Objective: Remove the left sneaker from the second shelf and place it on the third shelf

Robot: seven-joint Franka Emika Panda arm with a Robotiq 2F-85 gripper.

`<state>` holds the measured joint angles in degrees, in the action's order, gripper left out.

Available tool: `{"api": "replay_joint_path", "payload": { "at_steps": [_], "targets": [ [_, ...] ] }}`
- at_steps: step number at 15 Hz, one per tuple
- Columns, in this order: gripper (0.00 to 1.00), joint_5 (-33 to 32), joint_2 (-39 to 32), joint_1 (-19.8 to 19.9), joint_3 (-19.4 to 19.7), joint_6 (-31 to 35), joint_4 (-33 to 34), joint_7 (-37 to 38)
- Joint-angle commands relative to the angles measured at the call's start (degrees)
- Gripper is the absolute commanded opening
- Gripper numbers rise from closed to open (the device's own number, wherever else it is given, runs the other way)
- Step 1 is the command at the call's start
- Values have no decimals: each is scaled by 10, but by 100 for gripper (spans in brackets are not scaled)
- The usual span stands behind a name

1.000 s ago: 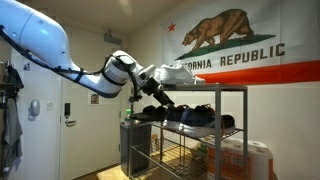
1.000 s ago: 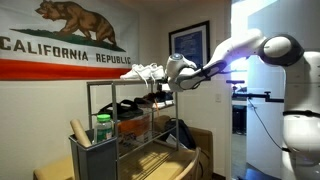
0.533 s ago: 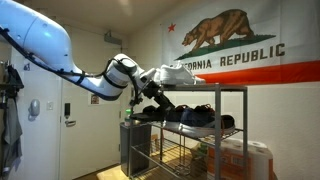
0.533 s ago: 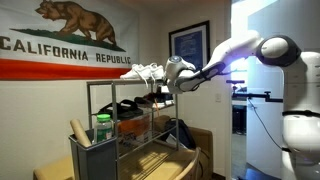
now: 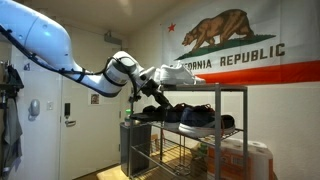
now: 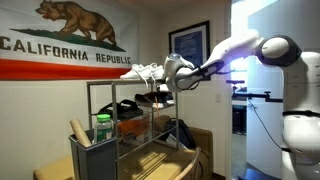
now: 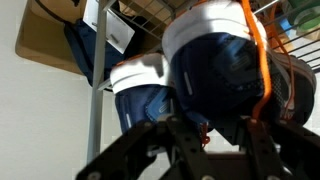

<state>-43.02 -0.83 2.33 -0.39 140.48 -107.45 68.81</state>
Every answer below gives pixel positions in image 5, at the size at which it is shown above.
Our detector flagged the clear bottle green cap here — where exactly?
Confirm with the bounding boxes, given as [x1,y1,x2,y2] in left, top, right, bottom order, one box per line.
[123,108,133,128]

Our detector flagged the small wall photo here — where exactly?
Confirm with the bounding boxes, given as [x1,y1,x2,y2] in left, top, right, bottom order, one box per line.
[90,92,101,106]

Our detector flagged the white door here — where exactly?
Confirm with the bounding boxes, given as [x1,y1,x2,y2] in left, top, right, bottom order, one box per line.
[59,75,123,180]

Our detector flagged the orange paper towel package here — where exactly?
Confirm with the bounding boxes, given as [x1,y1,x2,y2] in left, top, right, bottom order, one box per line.
[206,137,275,180]

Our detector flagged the grey metal shoe rack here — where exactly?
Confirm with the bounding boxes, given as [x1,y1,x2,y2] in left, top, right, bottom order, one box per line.
[127,83,250,180]

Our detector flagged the black sandal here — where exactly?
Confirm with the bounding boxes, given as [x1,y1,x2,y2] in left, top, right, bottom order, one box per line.
[142,104,167,116]
[130,111,166,122]

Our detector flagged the black hanging bag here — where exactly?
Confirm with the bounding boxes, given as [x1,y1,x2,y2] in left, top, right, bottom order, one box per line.
[0,60,25,100]

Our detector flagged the California Republic bear flag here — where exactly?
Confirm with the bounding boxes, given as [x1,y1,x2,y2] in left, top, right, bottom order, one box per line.
[161,0,320,86]

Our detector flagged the grey door closer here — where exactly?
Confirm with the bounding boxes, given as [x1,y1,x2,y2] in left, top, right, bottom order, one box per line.
[103,30,123,46]

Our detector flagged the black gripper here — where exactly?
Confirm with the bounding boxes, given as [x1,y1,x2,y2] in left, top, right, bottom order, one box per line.
[139,77,175,112]

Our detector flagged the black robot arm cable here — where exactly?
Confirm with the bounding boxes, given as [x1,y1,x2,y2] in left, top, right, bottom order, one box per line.
[0,24,143,103]

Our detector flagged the grey plastic bin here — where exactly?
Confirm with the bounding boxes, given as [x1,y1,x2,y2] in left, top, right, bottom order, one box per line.
[119,121,153,177]

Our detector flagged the grey hanging clothes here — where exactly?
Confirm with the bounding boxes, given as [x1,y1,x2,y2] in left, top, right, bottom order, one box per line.
[0,97,24,177]

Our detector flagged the black door lock handle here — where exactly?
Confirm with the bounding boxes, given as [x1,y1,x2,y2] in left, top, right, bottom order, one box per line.
[63,102,77,128]

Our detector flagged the navy sneaker white sole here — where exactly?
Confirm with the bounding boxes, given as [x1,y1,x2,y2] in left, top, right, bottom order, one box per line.
[162,102,193,131]
[177,105,237,139]

